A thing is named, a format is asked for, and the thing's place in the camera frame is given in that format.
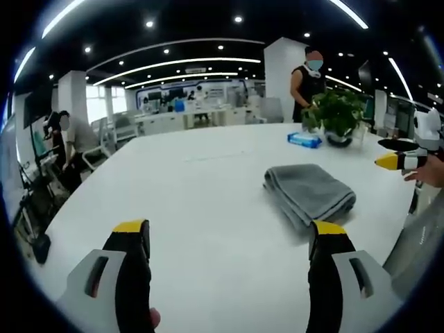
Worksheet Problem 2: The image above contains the black equipment stand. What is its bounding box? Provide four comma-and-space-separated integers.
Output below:
15, 114, 67, 264

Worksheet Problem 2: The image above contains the black round tray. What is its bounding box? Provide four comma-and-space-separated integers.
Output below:
376, 138, 421, 153

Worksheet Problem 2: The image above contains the green potted plant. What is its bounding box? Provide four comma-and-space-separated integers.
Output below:
300, 89, 369, 147

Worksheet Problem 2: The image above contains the white office chair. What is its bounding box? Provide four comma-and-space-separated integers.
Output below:
81, 116, 115, 173
112, 112, 139, 142

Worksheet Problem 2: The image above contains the person's right hand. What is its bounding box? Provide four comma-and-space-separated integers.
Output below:
403, 155, 444, 189

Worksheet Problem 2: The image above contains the grey towel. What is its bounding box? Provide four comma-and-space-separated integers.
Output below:
262, 163, 357, 230

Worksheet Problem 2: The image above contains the person's grey clothing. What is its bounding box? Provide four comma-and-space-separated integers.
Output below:
381, 194, 444, 302

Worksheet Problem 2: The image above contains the blue wet wipes pack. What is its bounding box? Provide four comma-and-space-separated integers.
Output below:
287, 132, 323, 150

